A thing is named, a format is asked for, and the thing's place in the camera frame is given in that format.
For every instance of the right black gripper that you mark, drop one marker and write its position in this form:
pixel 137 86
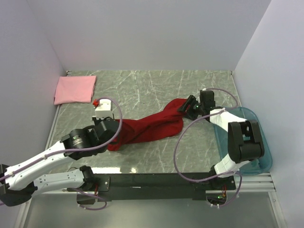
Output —
pixel 191 108

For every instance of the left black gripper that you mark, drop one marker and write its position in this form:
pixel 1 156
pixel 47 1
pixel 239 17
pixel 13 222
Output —
pixel 110 126

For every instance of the red t shirt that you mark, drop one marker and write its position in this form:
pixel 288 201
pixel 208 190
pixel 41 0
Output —
pixel 167 123

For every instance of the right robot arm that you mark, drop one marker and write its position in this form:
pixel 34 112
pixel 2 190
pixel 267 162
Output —
pixel 245 142

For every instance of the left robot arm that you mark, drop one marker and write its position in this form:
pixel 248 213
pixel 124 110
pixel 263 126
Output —
pixel 19 183

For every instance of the folded pink t shirt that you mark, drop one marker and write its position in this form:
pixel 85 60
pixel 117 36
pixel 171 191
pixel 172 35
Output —
pixel 74 89

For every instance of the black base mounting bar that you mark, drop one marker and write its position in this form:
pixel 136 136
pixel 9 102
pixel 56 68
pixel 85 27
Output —
pixel 151 186

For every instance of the teal transparent plastic bin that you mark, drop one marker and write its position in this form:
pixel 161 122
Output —
pixel 258 166

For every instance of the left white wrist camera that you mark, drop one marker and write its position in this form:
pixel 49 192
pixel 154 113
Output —
pixel 103 108

